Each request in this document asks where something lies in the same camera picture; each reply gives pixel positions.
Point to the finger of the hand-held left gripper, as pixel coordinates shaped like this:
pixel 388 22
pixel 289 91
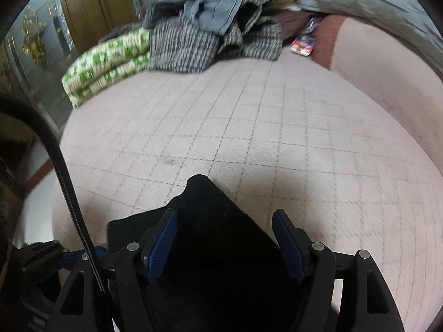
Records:
pixel 72 255

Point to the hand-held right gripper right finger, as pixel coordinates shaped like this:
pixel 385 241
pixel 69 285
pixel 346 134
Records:
pixel 289 245

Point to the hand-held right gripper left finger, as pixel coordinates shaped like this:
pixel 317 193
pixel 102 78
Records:
pixel 162 245

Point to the black pants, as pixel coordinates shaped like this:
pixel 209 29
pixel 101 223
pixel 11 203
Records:
pixel 221 249

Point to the pink checked bed sheet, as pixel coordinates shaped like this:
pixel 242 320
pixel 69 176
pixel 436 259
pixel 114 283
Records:
pixel 277 128

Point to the green patterned cloth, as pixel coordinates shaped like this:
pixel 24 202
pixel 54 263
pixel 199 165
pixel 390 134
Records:
pixel 103 65

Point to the houndstooth coat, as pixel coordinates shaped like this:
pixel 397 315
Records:
pixel 187 48

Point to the pink checked pillow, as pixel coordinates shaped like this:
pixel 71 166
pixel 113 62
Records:
pixel 380 69

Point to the colourful snack packet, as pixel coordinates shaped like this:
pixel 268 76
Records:
pixel 304 43

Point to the glass display cabinet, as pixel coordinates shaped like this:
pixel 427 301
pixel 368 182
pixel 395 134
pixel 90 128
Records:
pixel 31 41

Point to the dark brown cloth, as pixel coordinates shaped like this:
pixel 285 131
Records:
pixel 292 27

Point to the grey blue garment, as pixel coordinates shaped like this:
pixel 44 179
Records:
pixel 214 10

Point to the wooden wardrobe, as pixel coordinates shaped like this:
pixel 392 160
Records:
pixel 100 3

